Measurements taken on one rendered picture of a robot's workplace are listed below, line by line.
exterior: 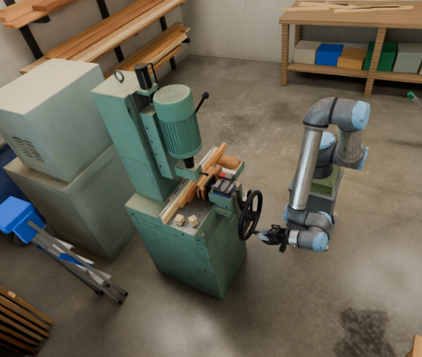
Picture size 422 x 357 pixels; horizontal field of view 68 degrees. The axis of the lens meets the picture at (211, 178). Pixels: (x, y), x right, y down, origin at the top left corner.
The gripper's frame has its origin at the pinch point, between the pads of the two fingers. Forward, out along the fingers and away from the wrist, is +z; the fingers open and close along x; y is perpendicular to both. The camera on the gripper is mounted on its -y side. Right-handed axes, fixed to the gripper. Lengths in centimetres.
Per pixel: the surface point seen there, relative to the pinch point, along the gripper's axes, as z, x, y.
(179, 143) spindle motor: 15, 4, 67
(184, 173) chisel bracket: 29, 0, 45
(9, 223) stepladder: 74, 67, 73
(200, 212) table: 20.5, 10.6, 27.8
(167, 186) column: 49, 0, 36
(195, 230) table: 16.7, 21.8, 26.2
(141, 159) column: 44, 7, 62
